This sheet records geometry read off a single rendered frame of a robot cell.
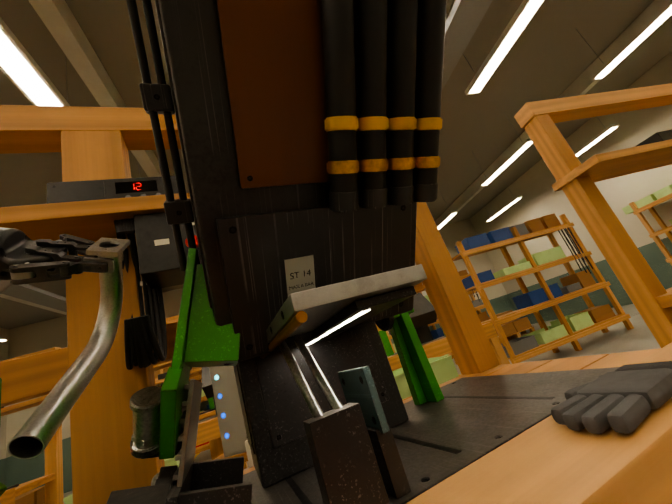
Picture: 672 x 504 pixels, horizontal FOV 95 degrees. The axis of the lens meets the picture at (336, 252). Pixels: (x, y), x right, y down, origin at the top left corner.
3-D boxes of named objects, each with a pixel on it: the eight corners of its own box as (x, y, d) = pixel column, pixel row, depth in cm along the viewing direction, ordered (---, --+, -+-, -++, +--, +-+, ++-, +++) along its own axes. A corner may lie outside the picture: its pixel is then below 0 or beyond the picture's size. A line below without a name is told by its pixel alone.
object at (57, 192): (124, 201, 75) (121, 177, 77) (45, 207, 69) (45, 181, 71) (131, 215, 81) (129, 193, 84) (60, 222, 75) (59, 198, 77)
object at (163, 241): (221, 260, 73) (210, 206, 78) (139, 274, 66) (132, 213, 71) (222, 277, 84) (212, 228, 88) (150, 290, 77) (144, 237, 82)
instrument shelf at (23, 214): (373, 188, 96) (368, 178, 97) (-23, 225, 60) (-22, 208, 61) (345, 226, 117) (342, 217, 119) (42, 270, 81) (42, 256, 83)
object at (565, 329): (637, 327, 507) (564, 208, 577) (520, 376, 445) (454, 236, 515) (605, 331, 557) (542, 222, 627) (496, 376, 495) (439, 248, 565)
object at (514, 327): (515, 334, 952) (504, 311, 975) (536, 331, 879) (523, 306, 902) (484, 346, 918) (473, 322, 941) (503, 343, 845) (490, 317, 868)
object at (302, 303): (432, 288, 35) (421, 263, 36) (297, 324, 28) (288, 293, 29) (330, 339, 69) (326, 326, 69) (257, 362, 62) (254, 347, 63)
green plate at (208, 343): (236, 400, 40) (246, 251, 48) (164, 405, 37) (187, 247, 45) (234, 399, 50) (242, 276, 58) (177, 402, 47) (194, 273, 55)
